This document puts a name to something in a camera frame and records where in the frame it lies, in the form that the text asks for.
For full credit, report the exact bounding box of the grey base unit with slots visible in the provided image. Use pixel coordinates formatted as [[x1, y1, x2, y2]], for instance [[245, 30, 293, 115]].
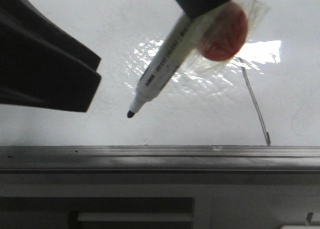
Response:
[[0, 172, 320, 229]]

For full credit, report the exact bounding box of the white whiteboard marker pen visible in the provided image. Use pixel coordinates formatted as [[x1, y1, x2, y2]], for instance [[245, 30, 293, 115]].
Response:
[[126, 12, 201, 119]]

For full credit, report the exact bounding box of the white whiteboard with aluminium frame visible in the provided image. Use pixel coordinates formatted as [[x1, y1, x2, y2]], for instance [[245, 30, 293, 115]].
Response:
[[0, 0, 320, 171]]

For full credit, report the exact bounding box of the red disc taped to marker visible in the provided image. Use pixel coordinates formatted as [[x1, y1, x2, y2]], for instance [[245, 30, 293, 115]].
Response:
[[196, 1, 249, 62]]

